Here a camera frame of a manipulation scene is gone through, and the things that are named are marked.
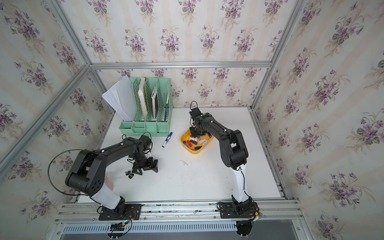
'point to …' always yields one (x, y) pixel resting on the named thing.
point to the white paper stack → (121, 98)
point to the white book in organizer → (142, 98)
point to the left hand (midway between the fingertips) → (152, 172)
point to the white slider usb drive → (193, 139)
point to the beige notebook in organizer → (155, 99)
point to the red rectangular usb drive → (189, 143)
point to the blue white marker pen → (167, 139)
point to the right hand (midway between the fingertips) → (197, 134)
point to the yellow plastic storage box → (194, 145)
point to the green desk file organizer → (156, 127)
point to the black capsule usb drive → (184, 142)
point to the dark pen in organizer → (166, 107)
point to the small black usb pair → (130, 175)
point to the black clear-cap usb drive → (197, 148)
